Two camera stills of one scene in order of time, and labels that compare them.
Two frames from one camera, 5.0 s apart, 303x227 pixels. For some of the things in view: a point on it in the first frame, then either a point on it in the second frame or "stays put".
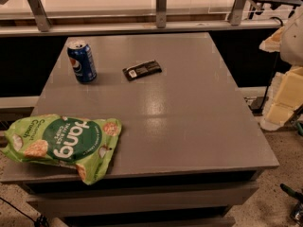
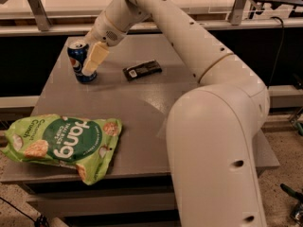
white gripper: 294,44 to 101,32
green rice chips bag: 89,145 stays put
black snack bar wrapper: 142,70 stays put
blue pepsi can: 82,61 stays put
